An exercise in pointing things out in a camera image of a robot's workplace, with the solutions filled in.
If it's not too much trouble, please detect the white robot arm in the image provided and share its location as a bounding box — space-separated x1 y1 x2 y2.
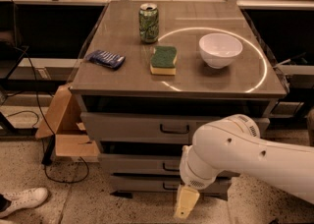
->
174 114 314 219

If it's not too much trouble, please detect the grey top drawer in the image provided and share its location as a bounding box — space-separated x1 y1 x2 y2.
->
80 111 271 145

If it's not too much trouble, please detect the grey drawer cabinet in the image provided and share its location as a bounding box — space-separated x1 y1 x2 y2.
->
69 0 288 201

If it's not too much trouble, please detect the green yellow sponge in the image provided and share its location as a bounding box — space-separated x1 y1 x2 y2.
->
150 46 177 76

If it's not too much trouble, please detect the brown cardboard box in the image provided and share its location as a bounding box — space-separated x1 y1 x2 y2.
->
35 84 99 162

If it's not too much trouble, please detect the white bowl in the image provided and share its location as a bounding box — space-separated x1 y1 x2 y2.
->
198 32 243 69

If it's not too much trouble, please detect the blue snack packet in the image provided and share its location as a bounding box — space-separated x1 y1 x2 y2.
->
85 50 126 70

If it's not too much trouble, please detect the white sneaker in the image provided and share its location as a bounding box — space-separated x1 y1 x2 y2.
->
0 188 49 218

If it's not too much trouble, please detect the green soda can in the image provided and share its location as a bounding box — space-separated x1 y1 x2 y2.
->
138 3 159 43

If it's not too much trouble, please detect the black floor cable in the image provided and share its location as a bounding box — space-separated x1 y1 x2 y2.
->
0 0 90 184

